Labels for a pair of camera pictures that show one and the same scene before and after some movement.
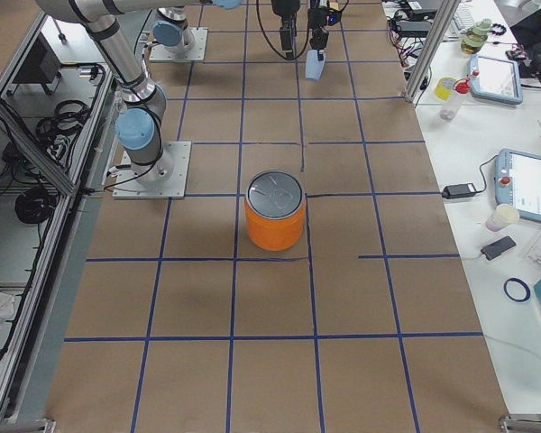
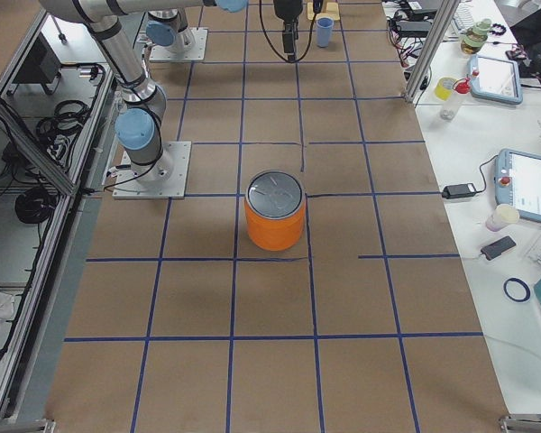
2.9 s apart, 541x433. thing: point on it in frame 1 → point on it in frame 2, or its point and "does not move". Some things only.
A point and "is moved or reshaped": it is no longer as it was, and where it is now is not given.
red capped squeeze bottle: [450, 109] does not move
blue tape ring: [520, 283] does not move
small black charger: [459, 190] does not move
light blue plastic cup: [313, 66] is moved or reshaped
